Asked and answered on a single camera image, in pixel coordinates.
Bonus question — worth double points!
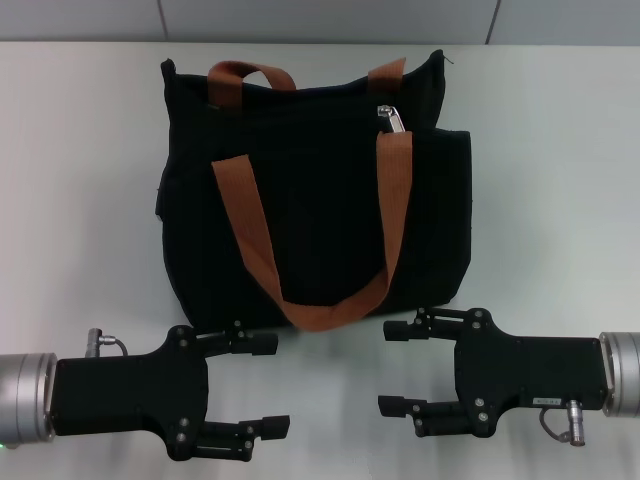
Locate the gripper cable with connector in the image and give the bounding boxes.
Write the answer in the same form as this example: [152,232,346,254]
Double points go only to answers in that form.
[84,326,132,359]
[538,399,592,447]

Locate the black canvas bag orange handles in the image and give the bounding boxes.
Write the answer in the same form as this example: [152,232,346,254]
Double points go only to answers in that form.
[152,48,474,334]

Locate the left gripper cable with connector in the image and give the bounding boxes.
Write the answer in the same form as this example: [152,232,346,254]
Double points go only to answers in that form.
[84,326,132,359]

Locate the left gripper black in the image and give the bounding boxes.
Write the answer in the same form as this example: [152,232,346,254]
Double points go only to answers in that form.
[49,319,292,463]

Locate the silver zipper pull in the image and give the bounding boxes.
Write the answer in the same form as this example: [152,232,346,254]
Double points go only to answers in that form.
[375,103,407,137]

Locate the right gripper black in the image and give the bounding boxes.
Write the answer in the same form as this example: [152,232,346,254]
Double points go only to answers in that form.
[377,305,610,440]

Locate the right gripper cable with connector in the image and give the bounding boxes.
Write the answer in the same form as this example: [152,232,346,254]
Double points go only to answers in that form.
[538,399,592,447]

